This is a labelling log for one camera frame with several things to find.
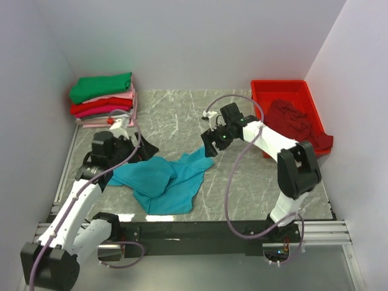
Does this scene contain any teal t shirt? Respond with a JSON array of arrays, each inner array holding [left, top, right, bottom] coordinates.
[[109, 147, 214, 215]]

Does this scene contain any grey white folded t shirt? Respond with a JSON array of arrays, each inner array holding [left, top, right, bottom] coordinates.
[[76, 112, 124, 121]]

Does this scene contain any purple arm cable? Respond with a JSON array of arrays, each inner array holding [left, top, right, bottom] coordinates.
[[206, 93, 304, 265], [29, 109, 148, 287]]

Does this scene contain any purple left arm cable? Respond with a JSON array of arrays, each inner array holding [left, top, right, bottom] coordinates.
[[29, 109, 148, 287]]

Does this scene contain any red folded t shirt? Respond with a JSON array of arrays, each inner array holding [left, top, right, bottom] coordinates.
[[70, 98, 133, 115]]

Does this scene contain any red plastic bin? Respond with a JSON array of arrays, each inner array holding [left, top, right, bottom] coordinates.
[[251, 80, 332, 157]]

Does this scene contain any green folded t shirt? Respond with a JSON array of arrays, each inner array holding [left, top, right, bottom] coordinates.
[[69, 72, 132, 104]]

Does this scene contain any magenta folded t shirt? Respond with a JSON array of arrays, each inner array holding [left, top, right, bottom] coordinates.
[[75, 105, 132, 118]]

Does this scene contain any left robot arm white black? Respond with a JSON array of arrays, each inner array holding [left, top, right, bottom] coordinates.
[[21, 131, 159, 290]]

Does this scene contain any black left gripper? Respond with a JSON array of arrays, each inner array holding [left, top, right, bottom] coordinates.
[[108, 131, 159, 167]]

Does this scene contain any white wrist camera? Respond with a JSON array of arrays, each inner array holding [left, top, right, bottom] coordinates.
[[107, 117, 129, 139], [202, 111, 218, 121]]

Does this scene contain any aluminium frame rail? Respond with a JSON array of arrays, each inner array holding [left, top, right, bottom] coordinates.
[[16, 124, 369, 291]]

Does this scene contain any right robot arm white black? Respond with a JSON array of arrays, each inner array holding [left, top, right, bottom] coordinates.
[[201, 102, 321, 242]]

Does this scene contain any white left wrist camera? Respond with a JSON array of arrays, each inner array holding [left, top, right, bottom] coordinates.
[[107, 117, 129, 139]]

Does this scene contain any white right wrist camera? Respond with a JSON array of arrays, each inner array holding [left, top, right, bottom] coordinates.
[[202, 111, 218, 121]]

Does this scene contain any dark red t shirt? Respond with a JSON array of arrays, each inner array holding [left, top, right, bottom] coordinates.
[[264, 99, 333, 150]]

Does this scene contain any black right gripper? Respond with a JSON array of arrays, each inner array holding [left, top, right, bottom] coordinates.
[[201, 121, 237, 158]]

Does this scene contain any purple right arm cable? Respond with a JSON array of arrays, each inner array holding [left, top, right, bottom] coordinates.
[[206, 93, 304, 265]]

